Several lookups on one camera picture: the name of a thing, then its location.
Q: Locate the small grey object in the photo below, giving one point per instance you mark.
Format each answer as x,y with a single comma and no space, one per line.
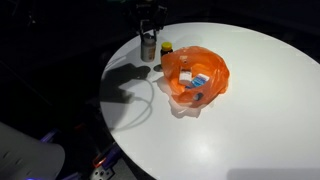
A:
198,96

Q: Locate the large grey rounded housing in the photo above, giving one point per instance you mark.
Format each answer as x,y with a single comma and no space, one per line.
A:
26,156

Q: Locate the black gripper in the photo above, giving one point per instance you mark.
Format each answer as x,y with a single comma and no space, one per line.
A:
150,11

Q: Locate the perforated metal plate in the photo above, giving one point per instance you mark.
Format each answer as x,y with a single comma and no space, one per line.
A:
101,173

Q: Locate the orange plastic bag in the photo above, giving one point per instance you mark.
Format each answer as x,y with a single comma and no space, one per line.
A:
216,71

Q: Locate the yellow cap dark bottle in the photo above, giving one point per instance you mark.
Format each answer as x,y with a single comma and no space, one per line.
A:
166,48

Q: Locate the small brown bottle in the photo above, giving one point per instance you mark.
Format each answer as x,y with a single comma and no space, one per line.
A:
148,49

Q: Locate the blue label white cap bottle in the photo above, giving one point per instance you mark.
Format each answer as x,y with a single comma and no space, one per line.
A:
199,80

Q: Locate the purple orange clamp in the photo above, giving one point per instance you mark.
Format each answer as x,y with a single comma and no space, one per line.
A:
106,156

